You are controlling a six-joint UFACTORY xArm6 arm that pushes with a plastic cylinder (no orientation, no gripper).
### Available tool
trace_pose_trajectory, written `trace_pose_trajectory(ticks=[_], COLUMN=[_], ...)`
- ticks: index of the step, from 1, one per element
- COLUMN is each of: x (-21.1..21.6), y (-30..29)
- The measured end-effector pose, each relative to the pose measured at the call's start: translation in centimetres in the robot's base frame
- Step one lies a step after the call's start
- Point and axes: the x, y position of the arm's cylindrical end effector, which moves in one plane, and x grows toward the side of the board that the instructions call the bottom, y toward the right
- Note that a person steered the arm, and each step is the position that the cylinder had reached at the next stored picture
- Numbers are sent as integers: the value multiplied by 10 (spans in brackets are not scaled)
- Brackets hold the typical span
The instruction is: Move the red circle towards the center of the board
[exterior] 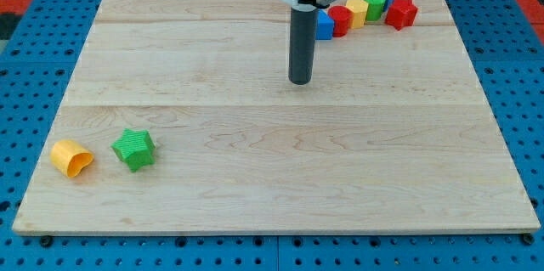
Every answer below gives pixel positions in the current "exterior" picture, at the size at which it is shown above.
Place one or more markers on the yellow heart block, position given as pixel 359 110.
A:
pixel 69 157

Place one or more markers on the wooden board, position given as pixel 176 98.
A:
pixel 392 135

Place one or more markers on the yellow hexagon block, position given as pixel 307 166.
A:
pixel 359 10

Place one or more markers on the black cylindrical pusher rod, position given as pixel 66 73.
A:
pixel 303 26

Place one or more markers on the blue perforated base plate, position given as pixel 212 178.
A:
pixel 36 65

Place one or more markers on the green star block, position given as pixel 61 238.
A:
pixel 135 149

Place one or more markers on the red star block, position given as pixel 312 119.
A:
pixel 401 13

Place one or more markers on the blue pentagon block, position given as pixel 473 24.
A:
pixel 325 26

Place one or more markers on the red cylinder block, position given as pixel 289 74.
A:
pixel 342 18

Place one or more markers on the green cylinder block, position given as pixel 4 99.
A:
pixel 375 9

